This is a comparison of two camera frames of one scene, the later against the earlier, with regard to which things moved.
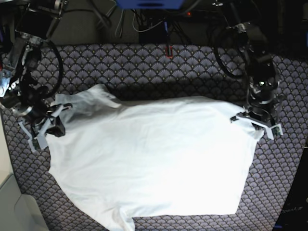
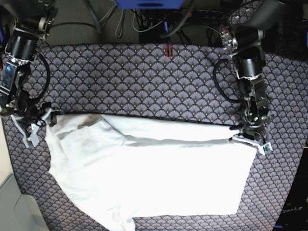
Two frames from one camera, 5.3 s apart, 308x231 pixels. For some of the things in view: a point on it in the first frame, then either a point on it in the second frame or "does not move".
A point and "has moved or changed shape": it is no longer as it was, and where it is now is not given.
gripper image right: (261, 97) → (256, 119)
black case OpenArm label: (294, 217) does not move
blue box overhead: (150, 4) does not move
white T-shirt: (171, 157) has moved or changed shape
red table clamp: (166, 52) does not move
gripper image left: (35, 110) → (25, 109)
